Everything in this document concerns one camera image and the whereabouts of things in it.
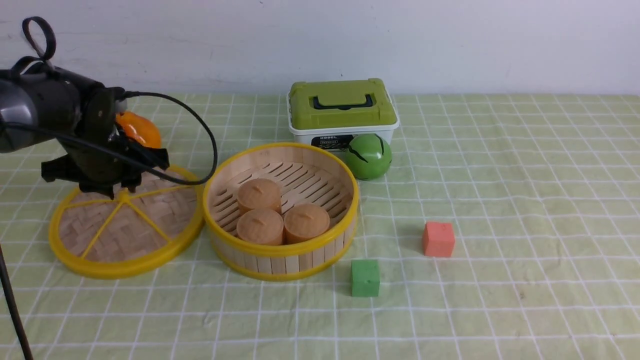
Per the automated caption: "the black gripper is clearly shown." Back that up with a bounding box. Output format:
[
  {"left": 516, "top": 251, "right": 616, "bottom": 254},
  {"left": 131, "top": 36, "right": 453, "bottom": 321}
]
[{"left": 41, "top": 87, "right": 170, "bottom": 200}]

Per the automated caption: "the yellow woven bamboo steamer lid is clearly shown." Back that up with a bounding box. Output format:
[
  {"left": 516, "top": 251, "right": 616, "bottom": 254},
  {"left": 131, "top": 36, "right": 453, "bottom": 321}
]
[{"left": 48, "top": 173, "right": 205, "bottom": 280}]

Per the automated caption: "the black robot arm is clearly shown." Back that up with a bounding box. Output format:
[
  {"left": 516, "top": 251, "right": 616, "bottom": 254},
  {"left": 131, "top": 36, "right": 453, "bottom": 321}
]
[{"left": 0, "top": 63, "right": 169, "bottom": 198}]

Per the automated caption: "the yellow bamboo steamer basket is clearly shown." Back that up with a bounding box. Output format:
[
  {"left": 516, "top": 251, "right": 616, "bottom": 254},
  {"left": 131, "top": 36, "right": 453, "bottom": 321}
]
[{"left": 202, "top": 142, "right": 361, "bottom": 281}]

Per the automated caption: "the orange toy pear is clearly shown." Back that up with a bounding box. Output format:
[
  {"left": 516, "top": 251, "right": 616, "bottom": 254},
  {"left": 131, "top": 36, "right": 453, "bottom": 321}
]
[{"left": 115, "top": 111, "right": 162, "bottom": 149}]

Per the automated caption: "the brown steamed bun back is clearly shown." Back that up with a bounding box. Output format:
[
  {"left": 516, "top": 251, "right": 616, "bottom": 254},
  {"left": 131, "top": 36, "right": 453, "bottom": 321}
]
[{"left": 237, "top": 178, "right": 282, "bottom": 215}]

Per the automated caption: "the brown steamed bun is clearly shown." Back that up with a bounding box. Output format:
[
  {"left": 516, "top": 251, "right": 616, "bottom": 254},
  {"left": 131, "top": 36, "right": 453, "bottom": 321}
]
[
  {"left": 237, "top": 208, "right": 285, "bottom": 246},
  {"left": 237, "top": 178, "right": 282, "bottom": 215},
  {"left": 283, "top": 203, "right": 330, "bottom": 244}
]

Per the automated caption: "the brown steamed bun front left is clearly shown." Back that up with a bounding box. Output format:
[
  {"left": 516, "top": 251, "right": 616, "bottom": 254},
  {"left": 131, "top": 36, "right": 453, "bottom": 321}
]
[{"left": 237, "top": 208, "right": 285, "bottom": 246}]

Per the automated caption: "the brown steamed bun front right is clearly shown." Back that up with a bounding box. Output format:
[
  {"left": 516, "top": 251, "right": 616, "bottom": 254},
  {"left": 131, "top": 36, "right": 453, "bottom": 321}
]
[{"left": 283, "top": 203, "right": 330, "bottom": 244}]

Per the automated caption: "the green lidded plastic storage box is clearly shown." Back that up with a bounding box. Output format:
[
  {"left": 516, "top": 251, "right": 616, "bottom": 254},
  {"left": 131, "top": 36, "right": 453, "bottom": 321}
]
[{"left": 286, "top": 78, "right": 400, "bottom": 152}]

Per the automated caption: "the green toy ball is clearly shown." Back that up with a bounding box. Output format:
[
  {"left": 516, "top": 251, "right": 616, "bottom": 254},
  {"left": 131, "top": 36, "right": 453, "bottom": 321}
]
[{"left": 343, "top": 133, "right": 393, "bottom": 181}]

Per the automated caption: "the green foam cube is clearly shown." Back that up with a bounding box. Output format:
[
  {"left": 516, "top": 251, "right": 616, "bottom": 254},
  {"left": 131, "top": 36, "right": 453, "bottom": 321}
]
[{"left": 350, "top": 259, "right": 380, "bottom": 297}]

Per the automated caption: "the red foam cube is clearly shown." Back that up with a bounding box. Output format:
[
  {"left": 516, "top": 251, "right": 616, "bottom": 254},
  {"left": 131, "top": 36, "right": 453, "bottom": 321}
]
[{"left": 422, "top": 221, "right": 456, "bottom": 258}]

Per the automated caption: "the black cable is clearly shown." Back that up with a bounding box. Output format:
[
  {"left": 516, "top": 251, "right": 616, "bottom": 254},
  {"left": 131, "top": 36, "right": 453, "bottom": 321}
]
[{"left": 0, "top": 16, "right": 219, "bottom": 360}]

